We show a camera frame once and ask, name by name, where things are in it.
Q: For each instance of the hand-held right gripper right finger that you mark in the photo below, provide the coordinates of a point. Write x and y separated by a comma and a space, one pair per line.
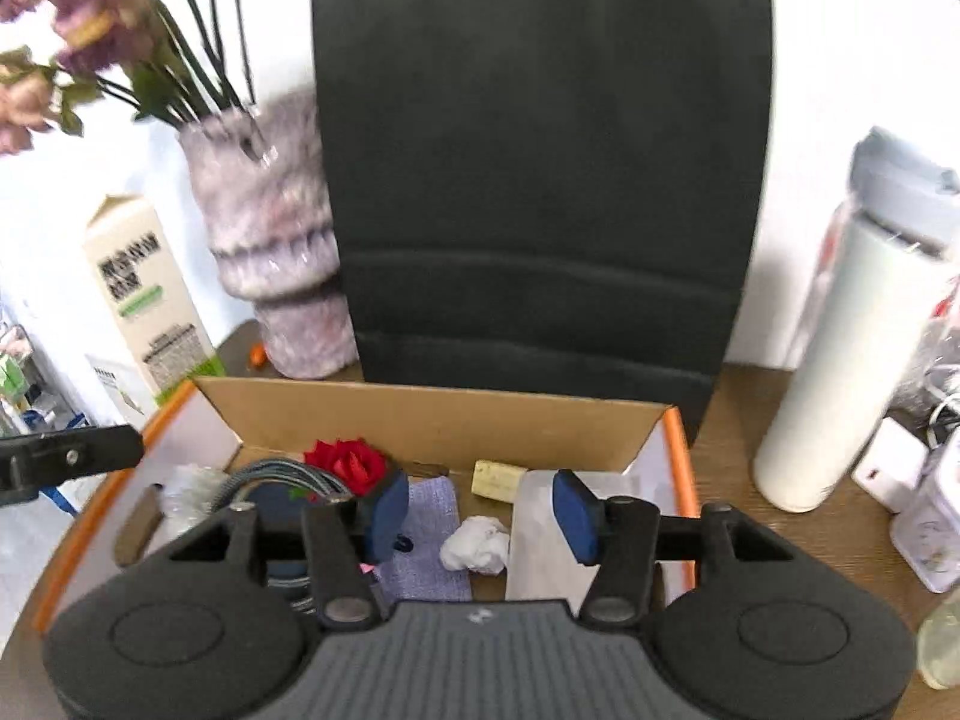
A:
574, 517

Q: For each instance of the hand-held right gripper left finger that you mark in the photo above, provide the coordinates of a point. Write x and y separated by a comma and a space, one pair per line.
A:
391, 514

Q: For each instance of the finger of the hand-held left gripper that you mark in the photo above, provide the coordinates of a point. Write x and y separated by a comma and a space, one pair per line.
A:
67, 456

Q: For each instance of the blue-grey fabric pouch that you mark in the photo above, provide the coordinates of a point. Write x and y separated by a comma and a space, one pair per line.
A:
435, 532

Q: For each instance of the red fabric rose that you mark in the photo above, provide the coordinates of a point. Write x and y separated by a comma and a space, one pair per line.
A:
345, 465

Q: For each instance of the pale yellow block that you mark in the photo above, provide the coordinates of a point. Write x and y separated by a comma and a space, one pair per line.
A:
499, 480

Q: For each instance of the red cardboard box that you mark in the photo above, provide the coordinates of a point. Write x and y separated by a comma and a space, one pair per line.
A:
450, 420

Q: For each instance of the iridescent white organza scrunchie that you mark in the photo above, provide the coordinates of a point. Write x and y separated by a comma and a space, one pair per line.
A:
191, 491

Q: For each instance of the black carabiner clip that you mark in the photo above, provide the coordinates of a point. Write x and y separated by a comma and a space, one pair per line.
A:
405, 542

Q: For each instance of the white box on floor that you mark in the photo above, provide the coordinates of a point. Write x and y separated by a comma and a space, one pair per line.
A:
112, 382

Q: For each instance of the crumpled white tissue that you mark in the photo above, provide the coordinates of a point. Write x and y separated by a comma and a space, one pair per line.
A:
472, 546

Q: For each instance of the brown flat stick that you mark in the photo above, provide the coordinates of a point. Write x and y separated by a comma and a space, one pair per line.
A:
139, 525

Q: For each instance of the milk carton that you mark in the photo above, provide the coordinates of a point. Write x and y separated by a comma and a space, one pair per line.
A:
150, 300

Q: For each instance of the small orange object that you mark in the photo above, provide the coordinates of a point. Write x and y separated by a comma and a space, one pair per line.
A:
259, 356

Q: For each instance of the wooden desk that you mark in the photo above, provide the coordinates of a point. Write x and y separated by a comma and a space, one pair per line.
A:
825, 555

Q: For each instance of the mottled purple ceramic vase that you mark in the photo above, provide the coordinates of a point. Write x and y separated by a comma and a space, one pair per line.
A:
270, 240

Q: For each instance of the white thermos bottle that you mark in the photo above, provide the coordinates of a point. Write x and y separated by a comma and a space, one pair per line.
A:
840, 360

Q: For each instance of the white power adapter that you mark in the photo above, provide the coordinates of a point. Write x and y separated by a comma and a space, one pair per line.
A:
889, 465

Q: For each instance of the black chair back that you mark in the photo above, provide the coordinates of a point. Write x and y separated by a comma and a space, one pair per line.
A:
540, 165

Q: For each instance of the white printed tin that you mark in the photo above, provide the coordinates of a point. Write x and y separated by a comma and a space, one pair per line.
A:
934, 532

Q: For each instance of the clear glass cup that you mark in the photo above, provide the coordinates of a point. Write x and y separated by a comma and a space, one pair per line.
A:
945, 645

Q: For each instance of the dried flowers with stems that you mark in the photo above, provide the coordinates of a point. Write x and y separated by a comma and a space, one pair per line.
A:
75, 15

